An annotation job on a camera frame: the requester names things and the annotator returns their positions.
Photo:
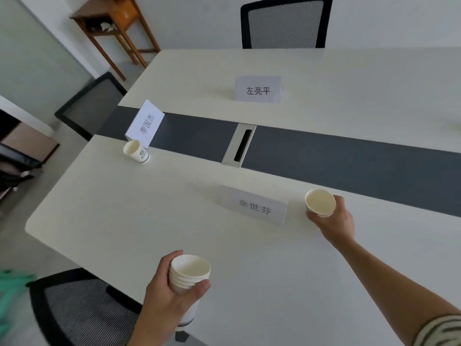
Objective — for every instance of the person's left forearm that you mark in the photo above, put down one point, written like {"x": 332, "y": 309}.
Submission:
{"x": 158, "y": 331}

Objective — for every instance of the person's right forearm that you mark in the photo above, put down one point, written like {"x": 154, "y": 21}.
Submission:
{"x": 389, "y": 277}

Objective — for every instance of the striped sleeve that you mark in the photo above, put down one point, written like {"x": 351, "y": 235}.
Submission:
{"x": 443, "y": 331}

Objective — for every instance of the white name card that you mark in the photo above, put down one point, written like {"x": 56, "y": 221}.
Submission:
{"x": 254, "y": 206}
{"x": 144, "y": 124}
{"x": 258, "y": 90}

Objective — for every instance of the person's left thumb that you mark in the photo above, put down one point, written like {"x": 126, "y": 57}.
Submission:
{"x": 197, "y": 291}

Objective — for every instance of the person's right thumb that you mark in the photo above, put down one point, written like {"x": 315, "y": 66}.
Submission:
{"x": 315, "y": 217}

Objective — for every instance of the paper cup with green logo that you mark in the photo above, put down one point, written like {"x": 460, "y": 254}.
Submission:
{"x": 138, "y": 153}

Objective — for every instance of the white crumpled paper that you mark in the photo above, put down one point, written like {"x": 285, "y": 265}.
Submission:
{"x": 105, "y": 28}

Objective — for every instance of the green cloth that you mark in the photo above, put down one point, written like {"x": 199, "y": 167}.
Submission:
{"x": 12, "y": 295}

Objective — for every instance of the person's left hand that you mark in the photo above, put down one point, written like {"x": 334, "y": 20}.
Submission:
{"x": 162, "y": 295}

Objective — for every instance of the stack of white paper cups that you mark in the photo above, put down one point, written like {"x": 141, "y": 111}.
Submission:
{"x": 189, "y": 272}

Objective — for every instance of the dark brown desk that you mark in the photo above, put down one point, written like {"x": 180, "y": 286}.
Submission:
{"x": 21, "y": 147}

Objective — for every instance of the person's right hand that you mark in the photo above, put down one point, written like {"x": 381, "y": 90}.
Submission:
{"x": 336, "y": 226}

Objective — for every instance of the brown wooden side table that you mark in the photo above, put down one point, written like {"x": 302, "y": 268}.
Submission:
{"x": 119, "y": 32}

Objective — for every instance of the plain white paper cup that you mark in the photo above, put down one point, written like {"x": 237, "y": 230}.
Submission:
{"x": 319, "y": 202}

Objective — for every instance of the black mesh office chair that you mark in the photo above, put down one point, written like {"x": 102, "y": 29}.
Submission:
{"x": 92, "y": 104}
{"x": 284, "y": 21}
{"x": 79, "y": 309}

